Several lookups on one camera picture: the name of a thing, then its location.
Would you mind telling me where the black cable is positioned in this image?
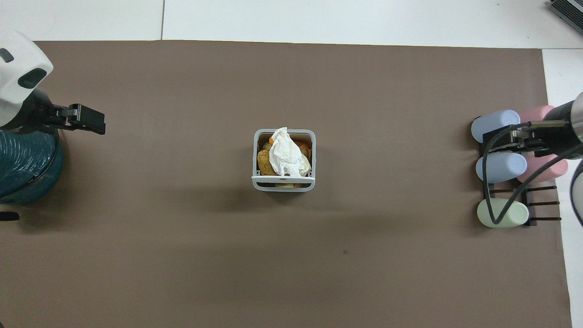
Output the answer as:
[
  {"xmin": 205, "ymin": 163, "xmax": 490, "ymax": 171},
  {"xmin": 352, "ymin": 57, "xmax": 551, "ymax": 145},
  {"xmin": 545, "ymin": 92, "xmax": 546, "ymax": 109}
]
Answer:
[{"xmin": 482, "ymin": 129, "xmax": 583, "ymax": 226}]

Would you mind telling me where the brown bread piece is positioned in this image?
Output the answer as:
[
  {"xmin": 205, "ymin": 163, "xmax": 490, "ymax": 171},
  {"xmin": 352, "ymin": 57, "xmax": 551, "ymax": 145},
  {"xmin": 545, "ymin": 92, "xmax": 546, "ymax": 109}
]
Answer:
[{"xmin": 257, "ymin": 150, "xmax": 277, "ymax": 176}]

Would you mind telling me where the pink cup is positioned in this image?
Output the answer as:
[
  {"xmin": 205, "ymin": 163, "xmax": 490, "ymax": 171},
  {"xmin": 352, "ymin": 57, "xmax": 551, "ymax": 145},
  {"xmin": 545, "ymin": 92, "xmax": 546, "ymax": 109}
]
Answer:
[{"xmin": 518, "ymin": 105, "xmax": 569, "ymax": 184}]

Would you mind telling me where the teal pedal trash bin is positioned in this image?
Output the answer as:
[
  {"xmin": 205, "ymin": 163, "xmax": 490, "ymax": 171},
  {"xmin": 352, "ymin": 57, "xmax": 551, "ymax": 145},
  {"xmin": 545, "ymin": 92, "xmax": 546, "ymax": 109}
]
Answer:
[{"xmin": 0, "ymin": 127, "xmax": 65, "ymax": 205}]

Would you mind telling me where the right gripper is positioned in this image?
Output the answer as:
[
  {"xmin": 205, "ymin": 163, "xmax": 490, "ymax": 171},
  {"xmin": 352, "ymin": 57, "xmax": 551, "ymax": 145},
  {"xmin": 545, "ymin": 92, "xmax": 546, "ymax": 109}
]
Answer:
[{"xmin": 482, "ymin": 101, "xmax": 576, "ymax": 159}]

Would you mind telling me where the light blue cup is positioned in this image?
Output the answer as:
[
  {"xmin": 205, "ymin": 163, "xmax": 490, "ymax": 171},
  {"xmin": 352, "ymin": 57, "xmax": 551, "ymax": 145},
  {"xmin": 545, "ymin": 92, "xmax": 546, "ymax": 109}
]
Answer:
[
  {"xmin": 471, "ymin": 109, "xmax": 521, "ymax": 144},
  {"xmin": 476, "ymin": 151, "xmax": 528, "ymax": 184}
]

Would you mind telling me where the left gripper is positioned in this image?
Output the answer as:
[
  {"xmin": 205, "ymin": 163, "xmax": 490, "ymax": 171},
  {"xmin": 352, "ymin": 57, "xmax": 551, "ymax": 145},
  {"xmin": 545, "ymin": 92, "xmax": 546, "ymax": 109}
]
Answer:
[{"xmin": 14, "ymin": 89, "xmax": 63, "ymax": 133}]

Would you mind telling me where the white crumpled paper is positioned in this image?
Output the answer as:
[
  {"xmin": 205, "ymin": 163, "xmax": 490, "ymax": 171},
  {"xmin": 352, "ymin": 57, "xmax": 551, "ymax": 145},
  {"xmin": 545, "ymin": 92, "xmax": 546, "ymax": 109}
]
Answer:
[{"xmin": 268, "ymin": 127, "xmax": 311, "ymax": 178}]

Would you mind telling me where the dark grey ridged device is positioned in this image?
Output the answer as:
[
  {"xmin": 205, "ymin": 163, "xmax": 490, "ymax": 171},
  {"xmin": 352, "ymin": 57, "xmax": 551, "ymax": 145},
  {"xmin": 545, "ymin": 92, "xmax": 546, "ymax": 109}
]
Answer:
[{"xmin": 548, "ymin": 0, "xmax": 583, "ymax": 29}]

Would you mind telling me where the small grey waste basket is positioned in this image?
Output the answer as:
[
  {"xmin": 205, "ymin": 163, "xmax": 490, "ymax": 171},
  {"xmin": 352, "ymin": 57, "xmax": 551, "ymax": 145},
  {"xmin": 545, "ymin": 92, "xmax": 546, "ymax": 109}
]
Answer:
[{"xmin": 251, "ymin": 129, "xmax": 317, "ymax": 193}]

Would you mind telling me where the light green cup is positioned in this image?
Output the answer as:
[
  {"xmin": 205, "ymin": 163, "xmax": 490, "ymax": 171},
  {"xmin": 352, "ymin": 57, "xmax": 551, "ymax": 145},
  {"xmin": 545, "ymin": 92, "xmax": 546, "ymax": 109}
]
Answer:
[{"xmin": 476, "ymin": 198, "xmax": 530, "ymax": 229}]

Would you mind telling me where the dark wooden cup rack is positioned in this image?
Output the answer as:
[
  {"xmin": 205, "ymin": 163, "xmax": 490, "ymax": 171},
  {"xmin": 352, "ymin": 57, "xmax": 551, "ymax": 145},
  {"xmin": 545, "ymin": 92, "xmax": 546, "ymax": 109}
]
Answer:
[{"xmin": 478, "ymin": 119, "xmax": 562, "ymax": 227}]

